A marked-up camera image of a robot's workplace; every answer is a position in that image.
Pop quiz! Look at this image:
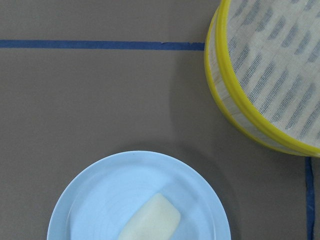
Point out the light blue round plate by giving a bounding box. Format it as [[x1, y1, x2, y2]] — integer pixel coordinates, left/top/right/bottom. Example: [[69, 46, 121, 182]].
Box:
[[47, 150, 231, 240]]

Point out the yellow rimmed bamboo steamer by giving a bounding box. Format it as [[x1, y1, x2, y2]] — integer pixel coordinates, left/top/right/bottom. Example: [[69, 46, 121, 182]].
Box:
[[204, 0, 320, 158]]

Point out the white steamed bun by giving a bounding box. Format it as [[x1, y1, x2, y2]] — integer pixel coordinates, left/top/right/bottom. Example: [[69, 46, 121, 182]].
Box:
[[118, 193, 181, 240]]

